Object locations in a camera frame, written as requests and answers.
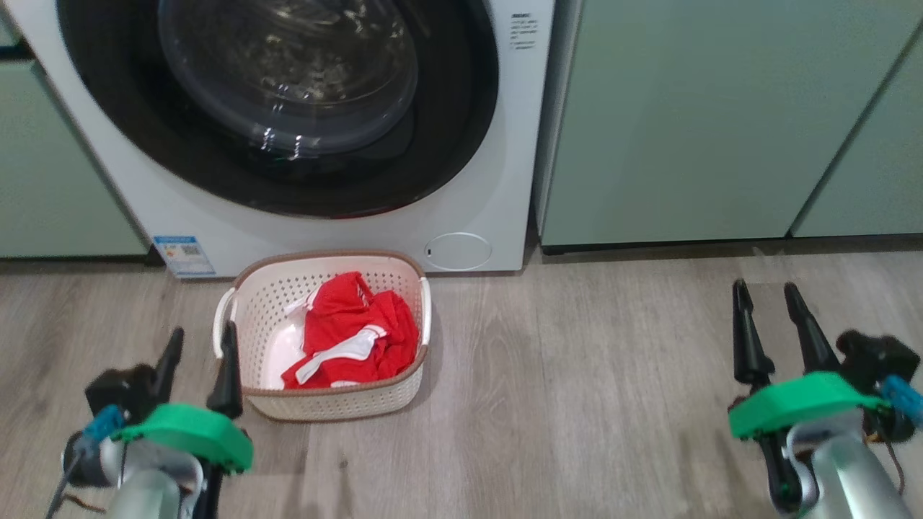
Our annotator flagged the red and white garment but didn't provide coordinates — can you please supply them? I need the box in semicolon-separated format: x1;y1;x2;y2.
281;271;421;391

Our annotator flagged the thin left arm cable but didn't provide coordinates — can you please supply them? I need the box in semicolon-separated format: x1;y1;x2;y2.
45;445;81;519

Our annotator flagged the thin right arm cable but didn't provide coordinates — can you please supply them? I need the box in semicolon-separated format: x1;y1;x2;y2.
883;431;906;500

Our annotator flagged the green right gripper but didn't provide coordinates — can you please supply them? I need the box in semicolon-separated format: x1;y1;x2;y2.
728;279;891;441

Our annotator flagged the thin arm cable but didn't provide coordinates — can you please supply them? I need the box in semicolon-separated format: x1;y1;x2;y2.
45;445;81;519
883;431;906;500

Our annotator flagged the blue right cable plug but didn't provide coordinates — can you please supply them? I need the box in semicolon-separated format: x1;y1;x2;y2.
880;374;923;427

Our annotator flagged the cream perforated laundry basket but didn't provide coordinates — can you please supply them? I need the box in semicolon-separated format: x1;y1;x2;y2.
212;249;433;423

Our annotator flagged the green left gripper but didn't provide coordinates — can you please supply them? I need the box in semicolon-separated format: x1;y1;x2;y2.
111;321;254;474

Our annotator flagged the blue left cable plug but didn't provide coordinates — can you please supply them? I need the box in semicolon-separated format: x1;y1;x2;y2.
82;404;125;442

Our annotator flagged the wide pale green cabinet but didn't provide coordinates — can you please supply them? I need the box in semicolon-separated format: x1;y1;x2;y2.
532;0;923;251

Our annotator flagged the black washing machine door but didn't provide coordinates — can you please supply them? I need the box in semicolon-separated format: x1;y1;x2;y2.
56;0;500;220

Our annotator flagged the narrow pale green cabinet door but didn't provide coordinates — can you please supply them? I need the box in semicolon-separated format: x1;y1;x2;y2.
790;29;923;239

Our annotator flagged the blue cable plug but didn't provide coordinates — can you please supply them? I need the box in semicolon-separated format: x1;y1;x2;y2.
82;404;125;442
880;374;923;427

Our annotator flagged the blue energy label sticker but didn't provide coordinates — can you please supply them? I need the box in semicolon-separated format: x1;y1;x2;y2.
152;235;216;279

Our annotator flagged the white front-load washing machine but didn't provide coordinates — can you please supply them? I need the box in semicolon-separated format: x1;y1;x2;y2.
4;0;555;279

